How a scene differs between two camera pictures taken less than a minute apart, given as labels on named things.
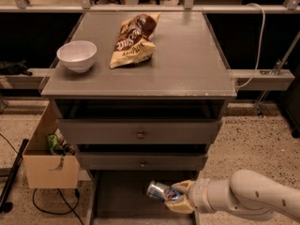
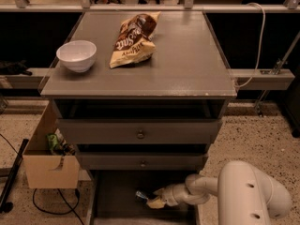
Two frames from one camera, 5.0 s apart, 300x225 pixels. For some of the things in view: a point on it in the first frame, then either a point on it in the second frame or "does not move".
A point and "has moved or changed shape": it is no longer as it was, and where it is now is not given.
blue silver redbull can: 162,191 has moved or changed shape
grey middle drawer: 142,160 does not move
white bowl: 78,55 does not move
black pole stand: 6,205 does not move
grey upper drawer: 140,130 does not move
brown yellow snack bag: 133,43 does not move
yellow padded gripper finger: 180,204 → 157,203
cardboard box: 44,170 does not move
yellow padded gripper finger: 184,187 → 161,191
